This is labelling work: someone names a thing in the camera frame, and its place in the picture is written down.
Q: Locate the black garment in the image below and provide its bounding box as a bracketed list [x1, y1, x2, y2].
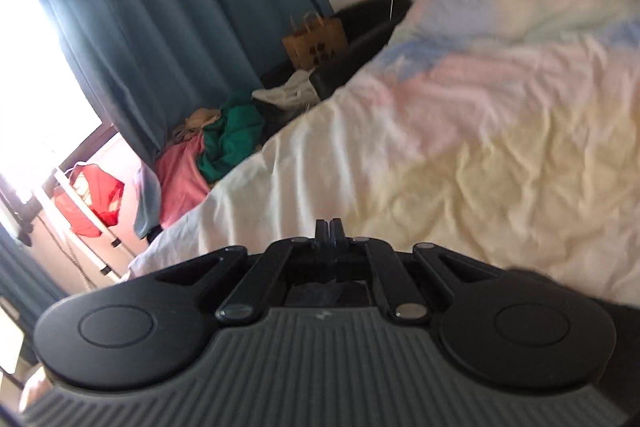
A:
[285, 263, 639, 426]

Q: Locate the pink cloth pile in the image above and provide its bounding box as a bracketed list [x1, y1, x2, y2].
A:
[156, 133, 210, 230]

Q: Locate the light blue cloth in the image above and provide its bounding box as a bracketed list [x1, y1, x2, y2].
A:
[132, 164, 162, 242]

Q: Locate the green garment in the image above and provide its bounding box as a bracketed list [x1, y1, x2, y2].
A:
[196, 94, 265, 185]

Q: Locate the red garment on hanger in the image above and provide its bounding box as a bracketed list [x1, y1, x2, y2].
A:
[53, 164, 125, 237]

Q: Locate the beige crumpled cloth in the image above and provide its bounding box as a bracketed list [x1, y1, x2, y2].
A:
[171, 108, 221, 144]

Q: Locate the pastel bed duvet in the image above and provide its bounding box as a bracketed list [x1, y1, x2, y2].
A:
[129, 0, 639, 305]

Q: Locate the white cloth on chair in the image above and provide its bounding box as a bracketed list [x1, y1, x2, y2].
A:
[252, 69, 320, 110]

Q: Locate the teal left curtain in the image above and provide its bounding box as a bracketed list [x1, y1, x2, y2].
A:
[0, 228, 68, 365]

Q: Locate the white garment steamer stand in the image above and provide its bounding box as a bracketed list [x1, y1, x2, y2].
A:
[32, 167, 134, 282]

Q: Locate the brown paper bag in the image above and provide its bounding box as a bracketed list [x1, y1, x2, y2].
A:
[282, 11, 348, 70]

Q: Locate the black armchair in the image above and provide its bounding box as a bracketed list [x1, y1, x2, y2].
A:
[254, 0, 412, 142]

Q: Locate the window with black frame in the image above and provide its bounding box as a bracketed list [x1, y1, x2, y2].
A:
[1, 0, 116, 246]

